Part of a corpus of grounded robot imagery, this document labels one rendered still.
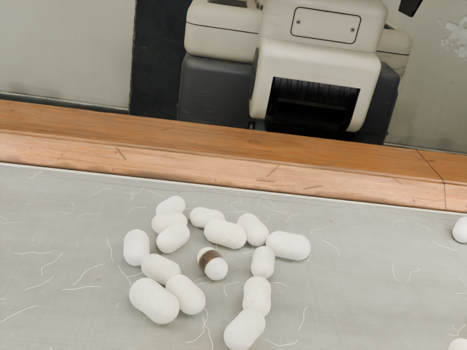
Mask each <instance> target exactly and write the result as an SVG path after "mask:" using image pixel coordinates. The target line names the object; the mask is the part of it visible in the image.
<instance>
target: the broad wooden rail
mask: <svg viewBox="0 0 467 350"><path fill-rule="evenodd" d="M0 163H9V164H16V165H28V166H34V167H46V168H54V169H66V170H72V171H79V172H91V173H98V174H110V175H116V176H129V177H136V178H148V179H154V180H161V181H173V182H180V183H192V184H198V185H211V186H218V187H224V188H236V189H243V190H255V191H262V192H274V193H281V194H293V195H300V196H306V197H318V198H325V199H337V200H344V201H355V202H363V203H375V204H382V205H388V206H400V207H407V208H419V209H425V210H438V211H445V212H452V213H463V214H467V156H463V155H457V154H450V153H439V152H433V151H422V150H416V149H405V148H399V147H388V146H382V145H376V144H364V143H358V142H347V141H341V140H330V139H324V138H318V137H307V136H301V135H290V134H283V133H273V132H267V131H255V130H249V129H243V128H232V127H226V126H215V125H209V124H198V123H192V122H180V121H174V120H168V119H157V118H151V117H140V116H134V115H123V114H117V113H110V112H97V111H92V110H83V109H76V108H66V107H60V106H48V105H42V104H36V103H25V102H19V101H8V100H2V99H0Z"/></svg>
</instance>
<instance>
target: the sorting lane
mask: <svg viewBox="0 0 467 350"><path fill-rule="evenodd" d="M172 196H179V197H181V198H182V199H183V200H184V201H185V204H186V207H185V210H184V211H183V212H182V214H183V215H185V216H186V219H187V227H188V229H189V231H190V236H189V239H188V241H187V242H186V243H185V244H183V245H182V246H181V247H179V248H178V249H177V250H176V251H174V252H172V253H163V252H162V251H160V250H159V249H158V247H157V245H156V239H157V237H158V235H159V234H158V233H156V232H155V231H154V230H153V228H152V227H151V221H152V220H153V218H154V217H155V216H156V207H157V206H158V204H159V203H161V202H163V201H164V200H166V199H168V198H170V197H172ZM198 207H202V208H207V209H211V210H219V211H220V212H221V213H222V214H223V215H224V218H225V221H227V222H231V223H234V224H237V221H238V219H239V217H240V216H242V215H244V214H246V213H250V214H253V215H255V216H256V217H257V218H258V219H259V220H260V222H261V223H262V224H264V225H265V226H266V227H267V229H268V232H269V235H270V234H271V233H273V232H275V231H283V232H287V233H294V234H298V235H303V236H304V237H305V238H307V240H308V241H309V242H310V244H311V251H310V254H309V255H308V256H307V257H306V258H305V259H303V260H292V259H288V258H281V257H277V256H275V262H274V271H273V273H272V275H271V276H270V277H269V278H267V279H266V280H267V281H268V282H269V284H270V287H271V295H270V301H271V308H270V312H269V313H268V314H267V315H266V316H265V317H264V318H265V329H264V331H263V332H262V334H261V335H260V336H259V337H258V338H257V339H256V340H255V341H254V343H253V344H252V345H251V347H250V348H249V349H247V350H448V347H449V346H450V343H451V342H452V341H453V340H456V339H458V338H463V339H466V340H467V242H465V243H463V242H458V241H457V240H455V238H454V237H453V234H452V230H453V228H454V226H455V224H456V222H457V220H458V219H460V218H461V217H467V214H463V213H457V212H445V211H438V210H425V209H419V208H407V207H400V206H388V205H382V204H375V203H363V202H355V201H344V200H337V199H325V198H318V197H306V196H300V195H293V194H281V193H274V192H262V191H255V190H243V189H236V188H230V187H218V186H211V185H198V184H192V183H180V182H173V181H161V180H154V179H148V178H136V177H129V176H116V175H110V174H98V173H91V172H79V171H72V170H66V169H54V168H46V167H34V166H28V165H16V164H9V163H2V162H0V350H231V349H230V348H229V347H228V346H227V345H226V344H225V341H224V331H225V328H226V327H227V326H228V325H229V324H230V323H231V322H232V321H233V320H234V319H235V318H236V317H237V316H238V315H239V314H240V312H241V311H243V298H244V286H245V283H246V281H247V280H248V279H249V278H251V277H253V276H254V275H253V274H252V271H251V264H252V256H253V253H254V251H255V250H256V249H257V248H258V247H262V246H265V247H266V243H265V244H263V245H261V246H253V245H251V244H250V243H249V242H248V241H247V240H246V242H245V244H244V245H243V246H242V247H241V248H238V249H231V248H229V247H225V246H222V245H219V244H215V243H212V242H209V241H208V240H207V239H206V237H205V234H204V228H200V227H196V226H194V225H193V224H192V223H191V221H190V213H191V211H192V210H193V209H195V208H198ZM135 229H139V230H141V231H144V232H145V233H146V234H147V236H148V238H149V254H153V253H155V254H158V255H160V256H162V257H164V258H167V259H169V260H171V261H173V262H175V263H176V264H177V265H178V266H179V267H180V269H181V275H184V276H187V277H188V278H189V279H190V280H191V281H192V282H193V283H194V284H195V285H196V286H197V287H198V288H199V289H201V290H202V292H203V293H204V296H205V298H206V303H205V306H204V308H203V310H202V311H201V312H199V313H197V314H195V315H188V314H185V313H184V312H183V311H182V310H180V309H179V313H178V315H177V316H176V318H175V319H174V320H173V321H171V322H170V323H167V324H157V323H156V322H154V321H152V320H151V319H150V318H149V317H148V316H146V314H144V313H143V312H142V311H140V310H138V309H137V308H135V307H134V306H133V305H132V303H131V302H130V298H129V291H130V289H131V286H132V285H133V284H134V283H135V282H136V281H137V280H139V279H141V278H149V277H147V276H145V275H144V274H143V272H142V269H141V265H139V266H133V265H130V264H129V263H128V262H127V261H126V260H125V258H124V238H125V236H126V234H127V233H128V232H129V231H132V230H135ZM206 247H211V248H214V249H215V250H216V251H218V252H219V254H220V255H221V256H222V257H223V258H224V259H225V261H226V263H227V266H228V271H227V275H226V276H225V277H224V278H222V279H220V280H217V281H215V280H212V279H210V278H209V277H208V276H207V275H205V273H204V272H203V271H202V269H201V268H200V267H199V264H198V262H197V255H198V253H199V252H200V251H201V250H202V249H203V248H206Z"/></svg>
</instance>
